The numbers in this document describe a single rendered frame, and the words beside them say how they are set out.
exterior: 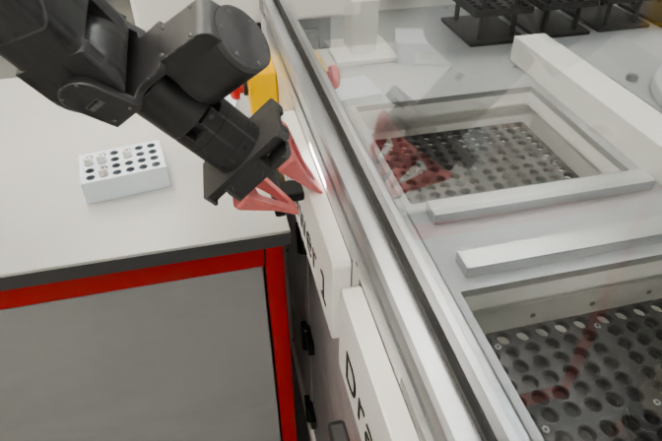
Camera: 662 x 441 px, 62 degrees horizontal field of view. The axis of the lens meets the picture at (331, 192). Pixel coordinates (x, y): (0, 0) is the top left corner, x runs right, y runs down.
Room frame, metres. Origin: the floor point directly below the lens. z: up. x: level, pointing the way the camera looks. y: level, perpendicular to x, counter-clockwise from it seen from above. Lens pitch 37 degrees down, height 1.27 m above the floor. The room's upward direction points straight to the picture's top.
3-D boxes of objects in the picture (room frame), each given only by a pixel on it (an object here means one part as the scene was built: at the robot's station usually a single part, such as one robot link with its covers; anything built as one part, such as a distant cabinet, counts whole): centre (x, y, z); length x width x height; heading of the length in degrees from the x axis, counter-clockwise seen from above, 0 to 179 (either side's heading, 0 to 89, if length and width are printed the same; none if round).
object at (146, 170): (0.70, 0.32, 0.78); 0.12 x 0.08 x 0.04; 112
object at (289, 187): (0.48, 0.05, 0.91); 0.07 x 0.04 x 0.01; 13
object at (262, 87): (0.81, 0.12, 0.88); 0.07 x 0.05 x 0.07; 13
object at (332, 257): (0.49, 0.02, 0.87); 0.29 x 0.02 x 0.11; 13
